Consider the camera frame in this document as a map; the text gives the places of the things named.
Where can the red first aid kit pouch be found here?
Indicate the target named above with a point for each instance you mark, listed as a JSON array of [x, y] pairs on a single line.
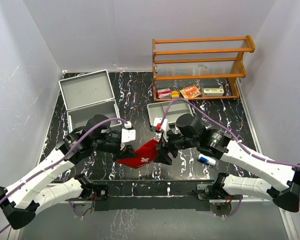
[[144, 155]]

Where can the orange medicine packet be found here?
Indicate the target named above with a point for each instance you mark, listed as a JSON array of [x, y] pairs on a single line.
[[190, 92]]

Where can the grey medicine case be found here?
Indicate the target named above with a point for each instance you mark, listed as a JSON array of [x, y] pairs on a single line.
[[88, 95]]

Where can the red white medicine box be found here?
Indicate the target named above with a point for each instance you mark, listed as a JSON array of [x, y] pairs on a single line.
[[165, 93]]

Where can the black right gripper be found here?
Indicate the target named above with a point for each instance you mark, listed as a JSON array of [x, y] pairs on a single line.
[[165, 145]]

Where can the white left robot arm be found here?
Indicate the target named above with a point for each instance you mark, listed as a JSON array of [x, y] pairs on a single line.
[[21, 201]]

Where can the small yellow box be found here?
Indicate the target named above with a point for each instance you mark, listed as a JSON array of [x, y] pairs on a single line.
[[175, 94]]

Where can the orange wooden shelf rack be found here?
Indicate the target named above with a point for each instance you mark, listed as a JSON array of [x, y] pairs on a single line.
[[205, 62]]

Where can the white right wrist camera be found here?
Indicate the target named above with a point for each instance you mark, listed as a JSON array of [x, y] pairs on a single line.
[[160, 125]]

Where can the blue white tube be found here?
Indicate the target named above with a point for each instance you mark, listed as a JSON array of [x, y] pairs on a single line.
[[206, 160]]

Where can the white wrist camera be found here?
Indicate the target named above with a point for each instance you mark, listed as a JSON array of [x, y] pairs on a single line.
[[128, 135], [160, 125]]

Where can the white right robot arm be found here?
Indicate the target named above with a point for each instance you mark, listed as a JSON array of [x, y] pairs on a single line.
[[275, 182]]

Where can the long white medicine box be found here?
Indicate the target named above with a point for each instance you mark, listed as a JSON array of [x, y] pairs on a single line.
[[213, 92]]

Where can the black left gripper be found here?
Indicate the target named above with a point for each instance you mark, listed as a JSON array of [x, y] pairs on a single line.
[[124, 151]]

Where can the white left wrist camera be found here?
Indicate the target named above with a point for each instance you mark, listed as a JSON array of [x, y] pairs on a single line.
[[128, 135]]

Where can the grey divided tray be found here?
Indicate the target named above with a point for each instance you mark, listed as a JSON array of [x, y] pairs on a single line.
[[177, 109]]

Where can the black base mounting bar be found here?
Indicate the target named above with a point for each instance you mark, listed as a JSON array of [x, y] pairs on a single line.
[[158, 195]]

